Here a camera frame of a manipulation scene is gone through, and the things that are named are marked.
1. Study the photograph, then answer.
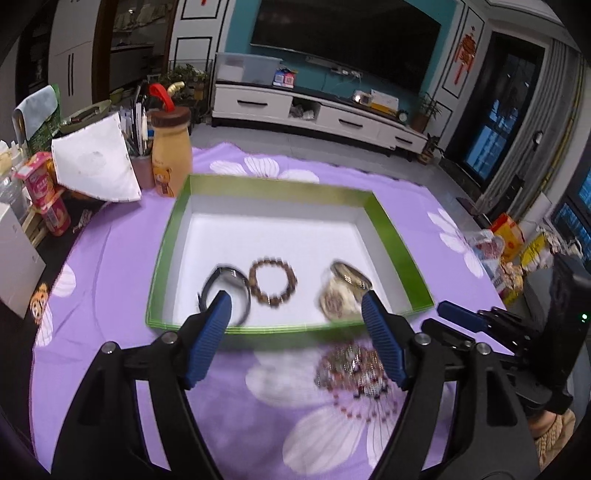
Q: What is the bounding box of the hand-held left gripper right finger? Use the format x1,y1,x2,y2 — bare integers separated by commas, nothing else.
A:
361,292,542,480

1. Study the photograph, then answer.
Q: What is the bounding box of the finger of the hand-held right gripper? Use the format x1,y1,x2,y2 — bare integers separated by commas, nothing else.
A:
437,300,499,334
421,318,509,365

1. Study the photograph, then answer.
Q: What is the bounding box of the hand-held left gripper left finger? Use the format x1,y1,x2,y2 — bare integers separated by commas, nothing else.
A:
51,290,233,480

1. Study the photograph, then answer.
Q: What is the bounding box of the red and pink bead bracelet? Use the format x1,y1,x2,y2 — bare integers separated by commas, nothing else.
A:
344,344,393,398

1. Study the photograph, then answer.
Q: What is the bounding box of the green cardboard box tray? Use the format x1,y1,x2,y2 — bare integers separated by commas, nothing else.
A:
145,173,435,334

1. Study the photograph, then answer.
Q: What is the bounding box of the person's right hand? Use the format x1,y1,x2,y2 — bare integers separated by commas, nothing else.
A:
526,410,577,468

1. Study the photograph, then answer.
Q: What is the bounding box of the black smart band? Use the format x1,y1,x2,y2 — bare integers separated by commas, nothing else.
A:
198,264,252,329

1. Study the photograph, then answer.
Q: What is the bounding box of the red and white snack bag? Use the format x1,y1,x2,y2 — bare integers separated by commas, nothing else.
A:
465,230,506,289

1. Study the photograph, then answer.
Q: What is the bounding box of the orange snack bag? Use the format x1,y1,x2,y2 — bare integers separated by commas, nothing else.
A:
489,213,526,261

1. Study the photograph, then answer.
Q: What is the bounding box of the purple floral tablecloth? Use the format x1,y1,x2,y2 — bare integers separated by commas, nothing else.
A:
30,142,513,480

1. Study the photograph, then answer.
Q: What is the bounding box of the small potted plant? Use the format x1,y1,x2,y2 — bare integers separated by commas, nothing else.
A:
418,134,446,165

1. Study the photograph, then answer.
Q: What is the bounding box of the pink pen cup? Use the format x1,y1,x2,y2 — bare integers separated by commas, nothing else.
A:
129,153,157,190

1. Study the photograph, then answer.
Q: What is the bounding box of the beige bear bottle brown cap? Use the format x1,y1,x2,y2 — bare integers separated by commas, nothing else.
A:
151,107,194,198

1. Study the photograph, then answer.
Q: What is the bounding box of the pink snack cup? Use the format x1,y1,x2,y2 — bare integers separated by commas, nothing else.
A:
39,189,72,237

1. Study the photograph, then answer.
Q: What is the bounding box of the grey curtain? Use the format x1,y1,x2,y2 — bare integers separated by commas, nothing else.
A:
480,39,583,227

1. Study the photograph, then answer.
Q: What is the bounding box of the white cardboard box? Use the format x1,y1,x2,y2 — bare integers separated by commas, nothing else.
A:
0,203,47,319

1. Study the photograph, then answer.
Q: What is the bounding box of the white paper sheet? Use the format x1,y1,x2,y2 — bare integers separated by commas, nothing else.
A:
51,113,143,203

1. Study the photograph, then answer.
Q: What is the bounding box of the bundle of pens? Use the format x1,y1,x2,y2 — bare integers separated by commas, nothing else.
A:
119,85,154,157

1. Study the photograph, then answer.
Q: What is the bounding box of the white desk calendar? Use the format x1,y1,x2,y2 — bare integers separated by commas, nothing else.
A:
369,90,399,116

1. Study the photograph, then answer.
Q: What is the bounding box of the pink drink carton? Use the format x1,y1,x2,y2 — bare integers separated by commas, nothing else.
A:
14,152,58,206

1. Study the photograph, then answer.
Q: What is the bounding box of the white television cabinet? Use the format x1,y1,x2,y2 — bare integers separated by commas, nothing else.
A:
211,80,428,156

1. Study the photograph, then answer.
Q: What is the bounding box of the green bowl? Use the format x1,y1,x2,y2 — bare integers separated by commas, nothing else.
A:
60,100,112,134

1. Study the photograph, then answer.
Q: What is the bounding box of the group of green plants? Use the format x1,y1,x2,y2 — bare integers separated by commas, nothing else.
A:
164,64,209,100

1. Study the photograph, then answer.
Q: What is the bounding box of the green carton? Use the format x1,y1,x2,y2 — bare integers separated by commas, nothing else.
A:
25,84,63,153

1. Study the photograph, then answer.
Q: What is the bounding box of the clear storage box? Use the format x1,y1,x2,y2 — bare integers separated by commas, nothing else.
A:
215,52,282,86

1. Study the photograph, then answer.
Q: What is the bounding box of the blue grey cloth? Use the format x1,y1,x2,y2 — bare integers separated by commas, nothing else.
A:
13,85,58,139

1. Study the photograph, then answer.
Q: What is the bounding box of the black television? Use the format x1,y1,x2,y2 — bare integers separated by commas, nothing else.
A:
249,0,443,92

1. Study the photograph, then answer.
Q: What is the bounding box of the brown bead bracelet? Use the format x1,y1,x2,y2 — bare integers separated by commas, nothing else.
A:
248,258,298,310

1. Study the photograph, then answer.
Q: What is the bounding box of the red bottle strap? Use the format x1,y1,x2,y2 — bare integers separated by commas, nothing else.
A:
148,83,176,112

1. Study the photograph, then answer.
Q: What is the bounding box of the red knot wall decoration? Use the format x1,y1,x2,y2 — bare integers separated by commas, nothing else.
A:
455,25,481,86

